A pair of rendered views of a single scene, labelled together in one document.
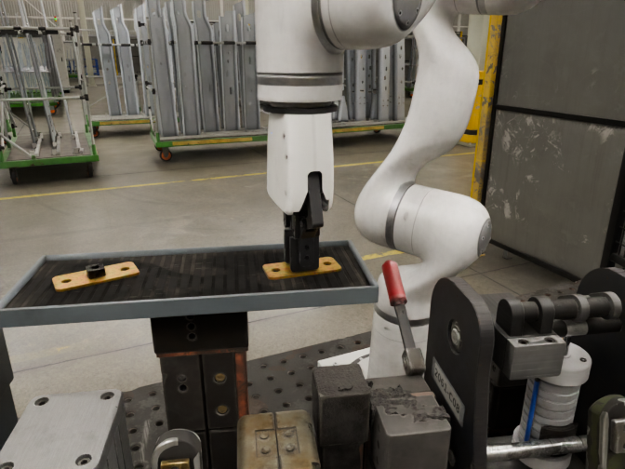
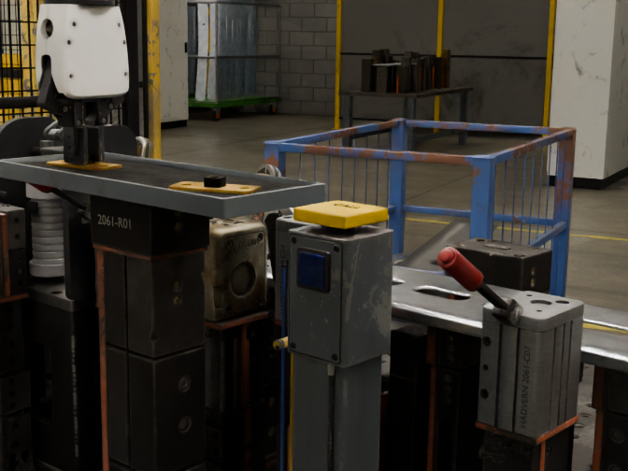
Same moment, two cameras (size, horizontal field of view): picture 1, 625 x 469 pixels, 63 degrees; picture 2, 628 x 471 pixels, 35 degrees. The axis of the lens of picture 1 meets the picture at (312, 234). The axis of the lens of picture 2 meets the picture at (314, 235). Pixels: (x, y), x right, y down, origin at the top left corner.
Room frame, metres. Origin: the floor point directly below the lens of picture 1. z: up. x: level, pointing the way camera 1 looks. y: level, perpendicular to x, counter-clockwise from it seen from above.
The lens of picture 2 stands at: (1.06, 1.02, 1.31)
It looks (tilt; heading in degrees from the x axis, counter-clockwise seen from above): 11 degrees down; 229
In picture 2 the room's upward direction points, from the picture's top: 1 degrees clockwise
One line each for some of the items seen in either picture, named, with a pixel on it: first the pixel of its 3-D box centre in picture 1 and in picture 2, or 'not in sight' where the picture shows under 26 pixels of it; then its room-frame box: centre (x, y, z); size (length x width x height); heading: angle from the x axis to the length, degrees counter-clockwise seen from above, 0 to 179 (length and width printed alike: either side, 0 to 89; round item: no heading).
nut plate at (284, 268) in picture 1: (301, 263); (83, 161); (0.52, 0.01, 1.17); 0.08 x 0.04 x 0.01; 107
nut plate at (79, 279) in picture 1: (96, 272); (215, 183); (0.50, 0.23, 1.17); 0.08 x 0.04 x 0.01; 122
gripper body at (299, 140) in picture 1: (300, 152); (80, 45); (0.52, 0.01, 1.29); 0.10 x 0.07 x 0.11; 17
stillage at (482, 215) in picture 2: not in sight; (430, 256); (-1.75, -1.55, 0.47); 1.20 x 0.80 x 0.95; 23
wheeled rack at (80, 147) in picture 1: (42, 95); not in sight; (6.38, 3.28, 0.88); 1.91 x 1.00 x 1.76; 25
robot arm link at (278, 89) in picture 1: (299, 89); not in sight; (0.53, 0.01, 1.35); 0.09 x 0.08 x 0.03; 17
